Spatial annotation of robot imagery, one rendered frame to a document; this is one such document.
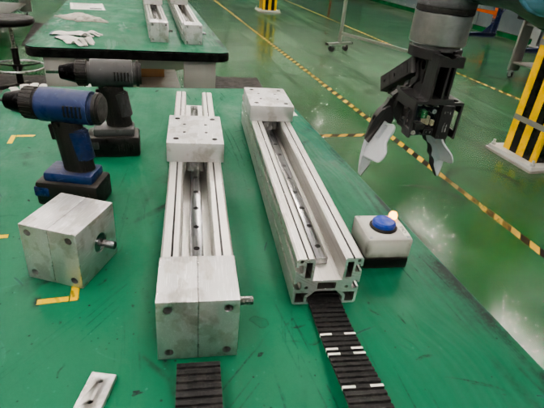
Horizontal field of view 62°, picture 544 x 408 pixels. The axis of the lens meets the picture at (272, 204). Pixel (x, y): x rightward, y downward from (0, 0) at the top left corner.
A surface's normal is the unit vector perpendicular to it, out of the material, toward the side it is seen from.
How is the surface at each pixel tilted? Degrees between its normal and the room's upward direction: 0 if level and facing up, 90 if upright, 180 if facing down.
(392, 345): 0
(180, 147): 90
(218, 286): 0
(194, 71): 90
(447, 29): 90
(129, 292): 0
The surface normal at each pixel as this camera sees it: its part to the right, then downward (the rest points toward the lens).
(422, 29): -0.79, 0.24
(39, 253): -0.22, 0.47
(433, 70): -0.98, 0.00
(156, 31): 0.26, 0.50
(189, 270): 0.09, -0.87
